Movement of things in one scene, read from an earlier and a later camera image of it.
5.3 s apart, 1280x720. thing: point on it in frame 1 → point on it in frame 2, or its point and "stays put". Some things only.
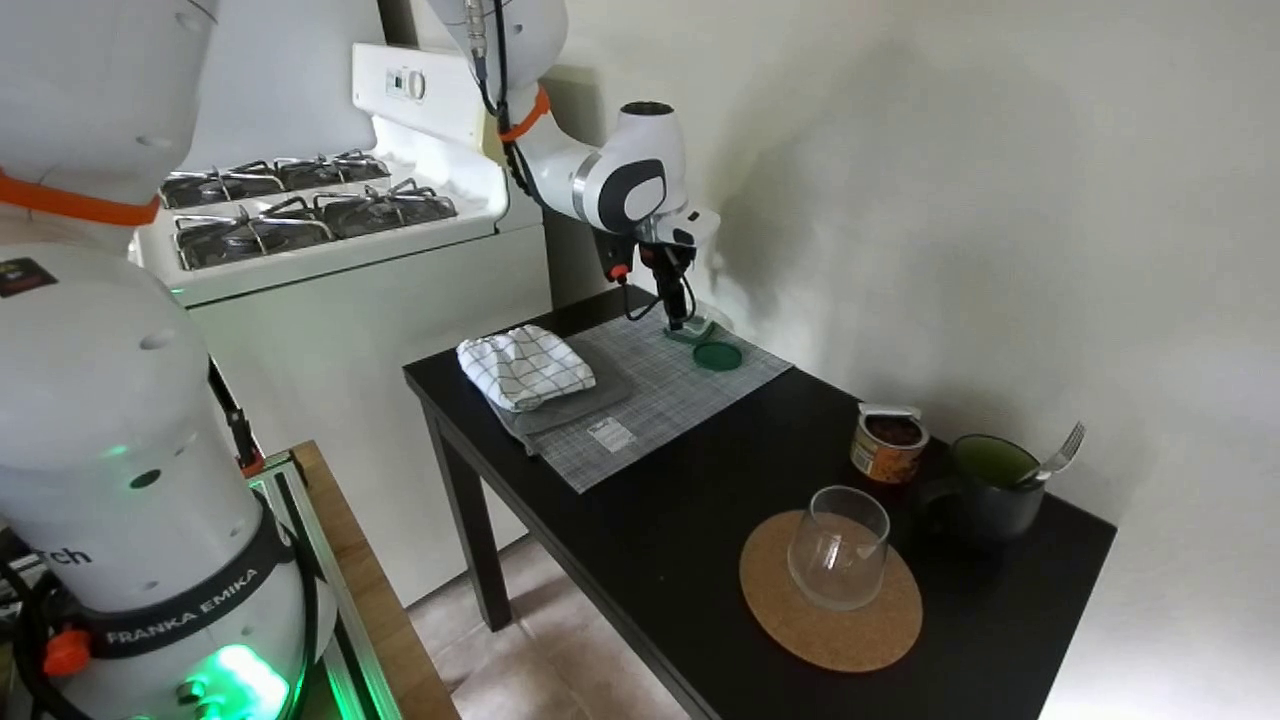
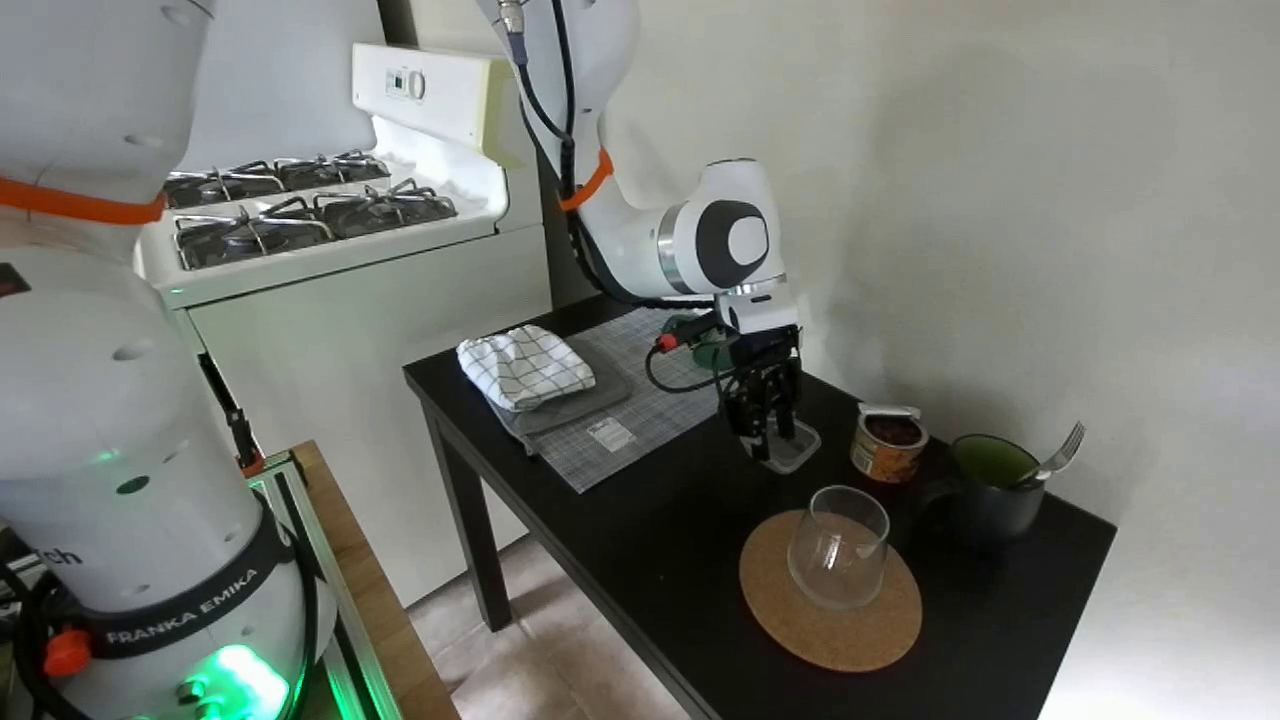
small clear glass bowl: [701, 333] → [790, 441]
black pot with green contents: [990, 498] stays put
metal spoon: [1067, 454] stays put
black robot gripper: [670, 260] → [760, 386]
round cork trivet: [866, 636] stays put
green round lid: [718, 357] stays put
